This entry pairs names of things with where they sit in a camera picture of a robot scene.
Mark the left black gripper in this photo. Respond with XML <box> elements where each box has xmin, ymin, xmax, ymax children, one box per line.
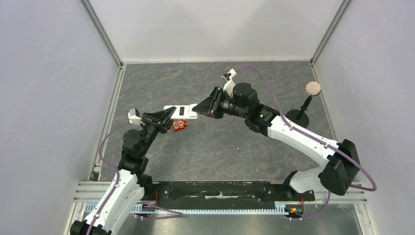
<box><xmin>139</xmin><ymin>107</ymin><xmax>177</xmax><ymax>156</ymax></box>

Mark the white remote control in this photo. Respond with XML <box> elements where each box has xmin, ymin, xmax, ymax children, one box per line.
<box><xmin>163</xmin><ymin>103</ymin><xmax>198</xmax><ymax>120</ymax></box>

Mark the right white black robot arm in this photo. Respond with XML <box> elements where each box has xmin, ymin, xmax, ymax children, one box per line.
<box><xmin>192</xmin><ymin>83</ymin><xmax>359</xmax><ymax>200</ymax></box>

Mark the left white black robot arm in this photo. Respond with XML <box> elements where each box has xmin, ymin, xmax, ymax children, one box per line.
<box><xmin>69</xmin><ymin>106</ymin><xmax>177</xmax><ymax>235</ymax></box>

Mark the red battery pack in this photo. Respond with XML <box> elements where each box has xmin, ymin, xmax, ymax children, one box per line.
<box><xmin>172</xmin><ymin>119</ymin><xmax>187</xmax><ymax>132</ymax></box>

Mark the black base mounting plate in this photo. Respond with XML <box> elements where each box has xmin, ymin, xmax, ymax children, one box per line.
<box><xmin>143</xmin><ymin>181</ymin><xmax>315</xmax><ymax>210</ymax></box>

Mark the black stand with pink disc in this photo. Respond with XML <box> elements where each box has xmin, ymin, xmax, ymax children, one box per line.
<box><xmin>285</xmin><ymin>81</ymin><xmax>321</xmax><ymax>128</ymax></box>

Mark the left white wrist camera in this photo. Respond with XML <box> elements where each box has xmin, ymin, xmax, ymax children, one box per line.
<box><xmin>128</xmin><ymin>108</ymin><xmax>142</xmax><ymax>125</ymax></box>

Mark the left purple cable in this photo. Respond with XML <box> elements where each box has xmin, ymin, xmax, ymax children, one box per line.
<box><xmin>85</xmin><ymin>122</ymin><xmax>131</xmax><ymax>235</ymax></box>

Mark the white slotted cable duct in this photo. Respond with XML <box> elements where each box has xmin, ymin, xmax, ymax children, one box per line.
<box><xmin>129</xmin><ymin>203</ymin><xmax>289</xmax><ymax>215</ymax></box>

